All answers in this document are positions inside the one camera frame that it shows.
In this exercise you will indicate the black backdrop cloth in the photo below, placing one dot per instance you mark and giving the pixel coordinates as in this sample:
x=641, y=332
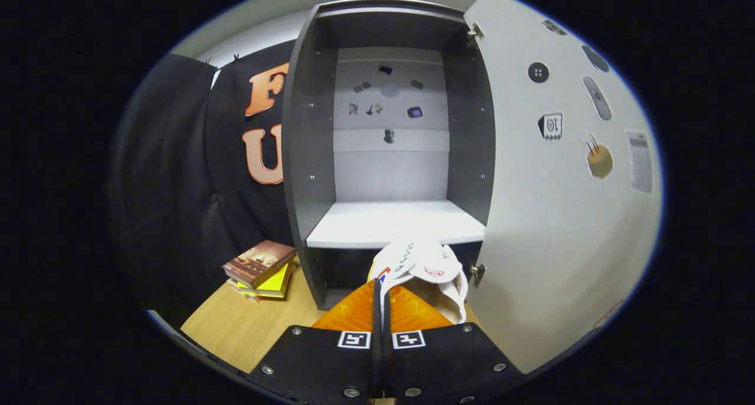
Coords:
x=177, y=187

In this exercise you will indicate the row of black cloth clips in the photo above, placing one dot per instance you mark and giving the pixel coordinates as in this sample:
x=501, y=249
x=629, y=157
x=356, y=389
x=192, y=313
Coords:
x=236, y=58

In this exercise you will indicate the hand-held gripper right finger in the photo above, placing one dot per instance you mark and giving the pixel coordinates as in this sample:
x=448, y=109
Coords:
x=448, y=364

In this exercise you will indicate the grey shoe cabinet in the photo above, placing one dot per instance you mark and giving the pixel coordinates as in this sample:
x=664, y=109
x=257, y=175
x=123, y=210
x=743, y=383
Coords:
x=307, y=157

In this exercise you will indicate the yellow book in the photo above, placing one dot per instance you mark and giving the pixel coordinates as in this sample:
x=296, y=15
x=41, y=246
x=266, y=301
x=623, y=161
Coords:
x=276, y=282

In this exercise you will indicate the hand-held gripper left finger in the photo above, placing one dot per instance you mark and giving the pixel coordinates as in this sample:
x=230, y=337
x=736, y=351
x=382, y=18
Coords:
x=376, y=358

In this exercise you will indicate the white shoe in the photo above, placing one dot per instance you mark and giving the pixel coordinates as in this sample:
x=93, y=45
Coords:
x=424, y=263

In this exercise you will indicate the brown book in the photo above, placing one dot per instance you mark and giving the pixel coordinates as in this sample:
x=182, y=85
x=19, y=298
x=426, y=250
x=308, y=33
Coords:
x=259, y=262

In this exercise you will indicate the beige shoe cabinet door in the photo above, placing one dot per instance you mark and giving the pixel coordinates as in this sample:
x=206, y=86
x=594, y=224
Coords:
x=531, y=216

